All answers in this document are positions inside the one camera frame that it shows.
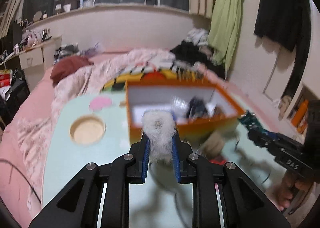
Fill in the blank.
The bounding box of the bubble wrap bundle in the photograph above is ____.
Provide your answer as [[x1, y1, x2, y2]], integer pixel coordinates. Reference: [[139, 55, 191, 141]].
[[170, 96, 189, 114]]

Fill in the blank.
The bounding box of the white drawer cabinet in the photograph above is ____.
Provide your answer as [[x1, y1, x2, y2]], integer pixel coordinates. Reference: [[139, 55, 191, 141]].
[[18, 36, 62, 92]]

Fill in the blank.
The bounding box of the dark red pillow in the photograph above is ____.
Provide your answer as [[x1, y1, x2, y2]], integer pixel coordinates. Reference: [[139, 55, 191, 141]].
[[50, 56, 93, 86]]

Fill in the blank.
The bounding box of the orange gradient cardboard box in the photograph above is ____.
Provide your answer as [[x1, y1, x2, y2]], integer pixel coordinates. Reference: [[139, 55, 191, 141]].
[[125, 79, 245, 143]]

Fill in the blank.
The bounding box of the black clothes pile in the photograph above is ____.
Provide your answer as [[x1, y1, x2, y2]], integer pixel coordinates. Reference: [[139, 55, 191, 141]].
[[170, 41, 226, 79]]

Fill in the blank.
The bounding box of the cartoon print blanket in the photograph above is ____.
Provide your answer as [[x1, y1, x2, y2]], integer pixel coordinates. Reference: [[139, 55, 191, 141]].
[[100, 63, 204, 92]]

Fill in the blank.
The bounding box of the dark box red cross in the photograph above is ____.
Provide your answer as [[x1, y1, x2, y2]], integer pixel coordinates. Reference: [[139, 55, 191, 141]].
[[209, 157, 226, 166]]

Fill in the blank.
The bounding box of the brown furry pouch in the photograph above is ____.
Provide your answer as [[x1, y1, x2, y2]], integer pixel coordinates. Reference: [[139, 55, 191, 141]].
[[201, 131, 225, 159]]

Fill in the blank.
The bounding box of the white furry pouch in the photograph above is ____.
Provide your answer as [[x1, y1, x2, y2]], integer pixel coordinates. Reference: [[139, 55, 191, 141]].
[[142, 110, 177, 165]]

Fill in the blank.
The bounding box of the black cable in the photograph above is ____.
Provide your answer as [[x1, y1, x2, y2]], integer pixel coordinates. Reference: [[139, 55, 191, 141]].
[[229, 132, 272, 184]]

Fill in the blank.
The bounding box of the orange bottle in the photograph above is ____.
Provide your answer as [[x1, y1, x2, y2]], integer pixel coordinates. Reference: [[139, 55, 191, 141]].
[[291, 99, 309, 127]]

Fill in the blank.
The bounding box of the green hanging garment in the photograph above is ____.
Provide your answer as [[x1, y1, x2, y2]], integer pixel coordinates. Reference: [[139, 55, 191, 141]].
[[208, 0, 243, 73]]

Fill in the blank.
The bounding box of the black hanging garment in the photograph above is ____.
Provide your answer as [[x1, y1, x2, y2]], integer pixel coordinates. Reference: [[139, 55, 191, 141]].
[[254, 0, 311, 97]]

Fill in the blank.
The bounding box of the red packaging box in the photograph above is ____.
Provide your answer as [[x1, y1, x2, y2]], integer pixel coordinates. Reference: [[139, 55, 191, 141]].
[[0, 69, 12, 88]]

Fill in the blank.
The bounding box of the black lace fabric bundle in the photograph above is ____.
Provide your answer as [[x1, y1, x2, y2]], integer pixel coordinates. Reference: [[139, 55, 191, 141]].
[[186, 97, 209, 120]]

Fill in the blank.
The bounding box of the white clothes pile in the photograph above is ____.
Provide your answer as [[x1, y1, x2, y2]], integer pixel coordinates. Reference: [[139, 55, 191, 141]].
[[185, 28, 208, 46]]

